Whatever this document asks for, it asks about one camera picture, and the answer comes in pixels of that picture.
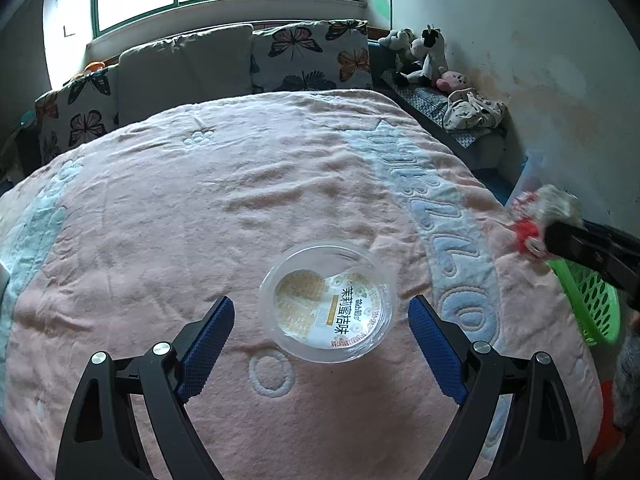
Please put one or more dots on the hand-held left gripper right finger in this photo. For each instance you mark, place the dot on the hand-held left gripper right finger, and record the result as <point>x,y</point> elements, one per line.
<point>435,350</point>

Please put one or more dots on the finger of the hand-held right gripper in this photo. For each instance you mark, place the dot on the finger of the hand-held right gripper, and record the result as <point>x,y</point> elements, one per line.
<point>575,242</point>

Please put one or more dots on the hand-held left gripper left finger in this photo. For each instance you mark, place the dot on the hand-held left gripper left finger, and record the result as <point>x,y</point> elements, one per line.
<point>205,350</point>

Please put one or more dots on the clear red wrapper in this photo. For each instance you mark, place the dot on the clear red wrapper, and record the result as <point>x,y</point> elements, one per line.
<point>547,205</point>

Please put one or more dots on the green plastic basket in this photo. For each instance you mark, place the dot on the green plastic basket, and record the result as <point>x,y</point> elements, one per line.
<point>592,300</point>

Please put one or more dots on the clear plastic dessert cup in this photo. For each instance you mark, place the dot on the clear plastic dessert cup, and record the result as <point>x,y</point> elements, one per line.
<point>325,305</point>

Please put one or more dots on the clear plastic storage bin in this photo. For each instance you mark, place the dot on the clear plastic storage bin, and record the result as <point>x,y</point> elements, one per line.
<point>530,175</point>

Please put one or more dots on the pink bed blanket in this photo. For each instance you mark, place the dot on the pink bed blanket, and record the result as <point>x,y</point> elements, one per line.
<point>200,200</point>

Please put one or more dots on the patterned crumpled cloth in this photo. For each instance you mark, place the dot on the patterned crumpled cloth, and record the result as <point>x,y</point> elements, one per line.
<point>472,107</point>

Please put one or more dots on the pink plush toy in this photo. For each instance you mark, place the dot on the pink plush toy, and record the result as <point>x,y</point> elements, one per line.
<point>450,81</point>

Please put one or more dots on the dark cushioned bench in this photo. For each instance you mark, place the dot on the dark cushioned bench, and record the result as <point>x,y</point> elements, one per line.
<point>425,102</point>

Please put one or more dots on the black white cow plush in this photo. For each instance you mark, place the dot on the black white cow plush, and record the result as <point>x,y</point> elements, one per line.
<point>425,55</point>

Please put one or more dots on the grey plush toy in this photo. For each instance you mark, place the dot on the grey plush toy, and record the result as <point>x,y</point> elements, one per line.
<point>397,42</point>

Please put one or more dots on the butterfly print pillow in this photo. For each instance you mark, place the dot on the butterfly print pillow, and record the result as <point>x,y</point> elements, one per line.
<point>310,55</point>
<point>80,110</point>

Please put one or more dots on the plain white pillow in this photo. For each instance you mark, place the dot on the plain white pillow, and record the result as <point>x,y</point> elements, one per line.
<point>185,70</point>

